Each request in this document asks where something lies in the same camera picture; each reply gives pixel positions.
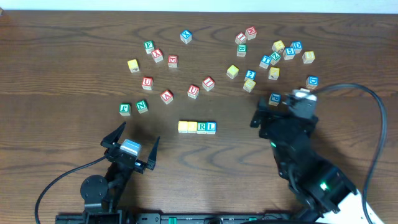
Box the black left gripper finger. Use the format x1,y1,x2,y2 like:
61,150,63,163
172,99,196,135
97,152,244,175
100,122,126,148
146,137,160,170

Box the yellow C block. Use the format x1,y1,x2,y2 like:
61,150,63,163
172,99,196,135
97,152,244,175
178,121,188,133

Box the yellow O block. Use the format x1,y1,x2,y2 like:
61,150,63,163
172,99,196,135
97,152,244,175
187,121,198,133

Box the blue L block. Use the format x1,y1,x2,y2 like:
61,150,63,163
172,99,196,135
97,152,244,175
206,121,217,134

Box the green R block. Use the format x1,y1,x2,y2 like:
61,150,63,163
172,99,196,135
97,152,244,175
197,122,206,134

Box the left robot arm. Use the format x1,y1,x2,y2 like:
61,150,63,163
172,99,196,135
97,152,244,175
80,123,160,224

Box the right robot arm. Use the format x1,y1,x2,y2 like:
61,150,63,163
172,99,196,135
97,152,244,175
250,99,382,223

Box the blue P block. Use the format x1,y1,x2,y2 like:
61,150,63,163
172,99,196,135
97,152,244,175
269,93,282,106

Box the yellow S block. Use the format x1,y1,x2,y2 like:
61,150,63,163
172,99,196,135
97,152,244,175
243,79,256,93

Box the blue 2 block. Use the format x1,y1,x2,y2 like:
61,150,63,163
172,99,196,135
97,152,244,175
244,70,257,82

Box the yellow hammer block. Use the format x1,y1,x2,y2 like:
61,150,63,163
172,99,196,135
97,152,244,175
268,67,280,80

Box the green J block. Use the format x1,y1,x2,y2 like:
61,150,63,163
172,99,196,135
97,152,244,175
119,103,131,116

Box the blue T block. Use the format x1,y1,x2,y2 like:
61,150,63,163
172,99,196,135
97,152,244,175
259,55,271,69

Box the yellow pineapple block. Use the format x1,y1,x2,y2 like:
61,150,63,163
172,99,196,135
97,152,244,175
226,65,239,79

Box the green Z block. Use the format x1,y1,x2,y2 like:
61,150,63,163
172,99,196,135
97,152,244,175
270,52,281,65

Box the green N block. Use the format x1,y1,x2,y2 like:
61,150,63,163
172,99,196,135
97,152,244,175
136,100,148,114

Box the blue D block right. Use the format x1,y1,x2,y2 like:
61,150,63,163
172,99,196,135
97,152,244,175
306,76,319,89

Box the blue d block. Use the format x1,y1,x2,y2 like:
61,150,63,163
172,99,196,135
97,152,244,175
306,76,319,89
290,41,303,54

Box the blue 5 block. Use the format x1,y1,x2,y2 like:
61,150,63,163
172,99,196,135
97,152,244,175
283,47,295,60

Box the yellow far block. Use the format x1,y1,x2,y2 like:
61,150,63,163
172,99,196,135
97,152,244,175
272,40,285,54

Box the green B block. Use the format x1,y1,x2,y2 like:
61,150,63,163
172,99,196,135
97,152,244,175
236,44,248,57

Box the red i block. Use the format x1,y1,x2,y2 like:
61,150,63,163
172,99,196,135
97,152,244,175
202,77,215,91
235,32,247,45

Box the yellow 8 block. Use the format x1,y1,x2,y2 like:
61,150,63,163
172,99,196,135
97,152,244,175
302,51,315,64

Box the blue D block far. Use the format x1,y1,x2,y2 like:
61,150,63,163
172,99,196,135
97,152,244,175
290,41,303,54

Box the red I block far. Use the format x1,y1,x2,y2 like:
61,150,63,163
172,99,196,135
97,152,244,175
235,32,247,45

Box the red U block left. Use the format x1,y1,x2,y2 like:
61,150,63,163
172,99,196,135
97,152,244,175
142,77,154,90

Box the red u block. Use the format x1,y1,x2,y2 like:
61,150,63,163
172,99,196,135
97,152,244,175
187,85,200,99
142,77,154,90

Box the red A block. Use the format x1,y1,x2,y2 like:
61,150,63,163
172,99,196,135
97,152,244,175
160,90,174,105

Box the red M block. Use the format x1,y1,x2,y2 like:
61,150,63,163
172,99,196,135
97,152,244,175
245,26,257,40

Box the red U block right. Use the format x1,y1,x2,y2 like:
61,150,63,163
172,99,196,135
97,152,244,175
187,85,200,99

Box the yellow acorn block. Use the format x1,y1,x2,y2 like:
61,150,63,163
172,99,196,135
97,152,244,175
127,59,140,73

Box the red Y block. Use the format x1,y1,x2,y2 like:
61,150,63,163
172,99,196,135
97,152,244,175
150,49,164,63

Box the red E block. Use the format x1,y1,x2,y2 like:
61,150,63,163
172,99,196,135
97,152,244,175
168,55,178,68

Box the green F block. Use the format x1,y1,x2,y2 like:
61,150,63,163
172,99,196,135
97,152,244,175
144,40,155,54

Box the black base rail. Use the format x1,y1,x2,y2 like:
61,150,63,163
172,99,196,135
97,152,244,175
55,210,304,224

